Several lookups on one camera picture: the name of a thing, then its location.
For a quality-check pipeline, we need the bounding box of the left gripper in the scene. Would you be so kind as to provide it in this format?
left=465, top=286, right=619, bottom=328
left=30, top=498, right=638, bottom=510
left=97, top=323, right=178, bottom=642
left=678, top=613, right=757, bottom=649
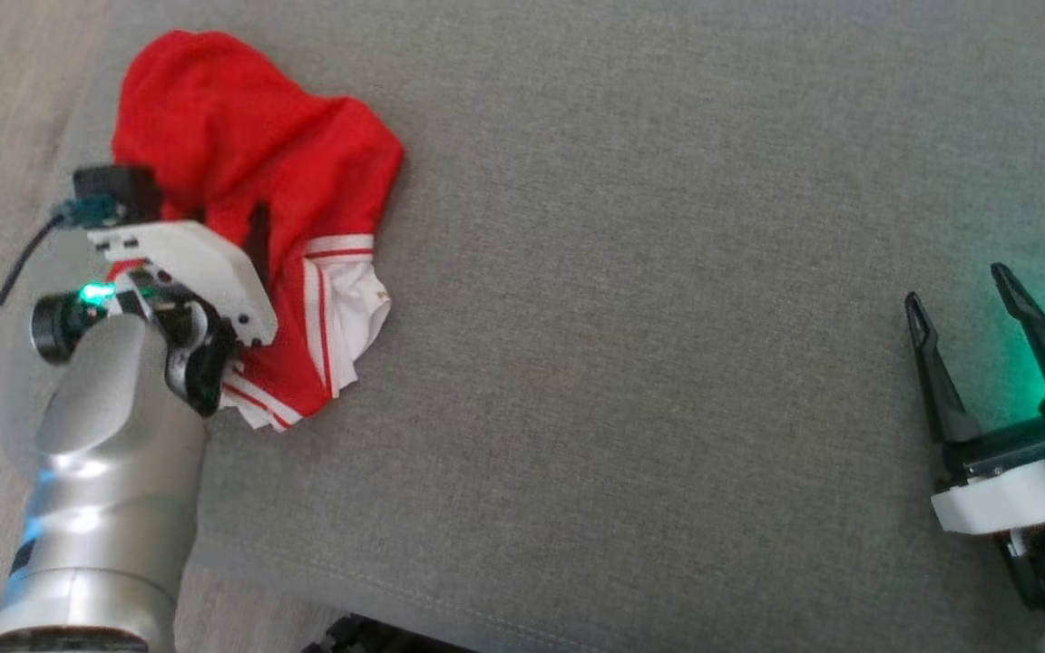
left=30, top=203, right=280, bottom=418

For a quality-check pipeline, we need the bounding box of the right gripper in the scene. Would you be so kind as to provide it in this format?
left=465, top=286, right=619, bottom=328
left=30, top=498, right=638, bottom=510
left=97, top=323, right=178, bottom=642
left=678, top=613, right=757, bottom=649
left=904, top=262, right=1045, bottom=536

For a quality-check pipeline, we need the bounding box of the red garment with white trim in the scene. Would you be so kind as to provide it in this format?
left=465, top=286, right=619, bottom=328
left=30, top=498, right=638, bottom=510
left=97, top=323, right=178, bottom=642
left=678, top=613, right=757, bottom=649
left=111, top=29, right=405, bottom=433

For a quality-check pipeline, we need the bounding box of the grey fabric sofa seat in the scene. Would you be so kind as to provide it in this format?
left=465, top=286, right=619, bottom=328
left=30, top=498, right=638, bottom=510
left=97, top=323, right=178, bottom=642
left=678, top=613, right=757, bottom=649
left=1, top=0, right=1045, bottom=653

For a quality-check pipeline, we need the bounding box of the thin black cable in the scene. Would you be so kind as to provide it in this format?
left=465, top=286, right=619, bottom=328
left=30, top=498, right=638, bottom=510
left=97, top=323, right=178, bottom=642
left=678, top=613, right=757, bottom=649
left=0, top=209, right=79, bottom=409

